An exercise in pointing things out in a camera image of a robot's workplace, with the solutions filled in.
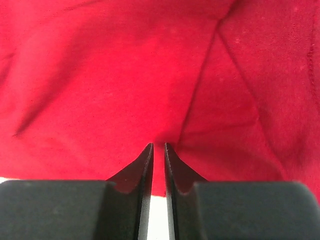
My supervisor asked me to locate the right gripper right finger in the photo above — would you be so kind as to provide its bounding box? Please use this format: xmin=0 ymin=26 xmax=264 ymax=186
xmin=164 ymin=143 xmax=320 ymax=240

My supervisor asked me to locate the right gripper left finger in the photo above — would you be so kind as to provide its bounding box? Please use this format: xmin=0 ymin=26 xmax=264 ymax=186
xmin=0 ymin=144 xmax=154 ymax=240

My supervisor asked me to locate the dark red t-shirt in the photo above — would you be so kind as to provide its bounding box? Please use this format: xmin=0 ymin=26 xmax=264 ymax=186
xmin=0 ymin=0 xmax=320 ymax=196

